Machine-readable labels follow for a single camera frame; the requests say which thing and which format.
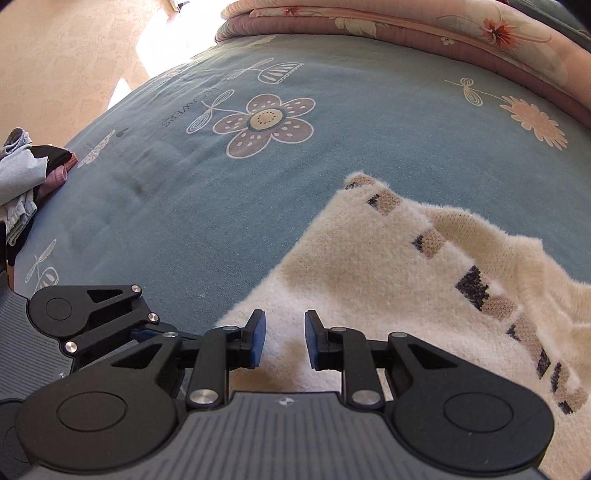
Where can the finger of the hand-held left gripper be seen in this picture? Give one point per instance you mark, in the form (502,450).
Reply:
(115,328)

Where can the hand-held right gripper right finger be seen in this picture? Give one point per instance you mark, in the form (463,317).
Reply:
(315,341)

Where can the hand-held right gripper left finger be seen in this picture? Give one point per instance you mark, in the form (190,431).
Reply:
(258,337)

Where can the cream fuzzy knit sweater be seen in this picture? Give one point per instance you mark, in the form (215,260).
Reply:
(392,258)

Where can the pink garment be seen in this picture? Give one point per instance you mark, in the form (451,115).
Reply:
(57,177)

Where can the light grey garment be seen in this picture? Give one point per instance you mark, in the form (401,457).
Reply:
(18,175)

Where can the black garment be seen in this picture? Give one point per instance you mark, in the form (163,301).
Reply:
(53,154)

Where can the small black object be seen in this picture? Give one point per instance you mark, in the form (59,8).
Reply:
(182,4)

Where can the pink floral folded quilt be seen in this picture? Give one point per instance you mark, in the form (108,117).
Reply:
(415,23)

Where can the teal floral pillow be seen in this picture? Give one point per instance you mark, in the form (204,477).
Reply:
(554,11)

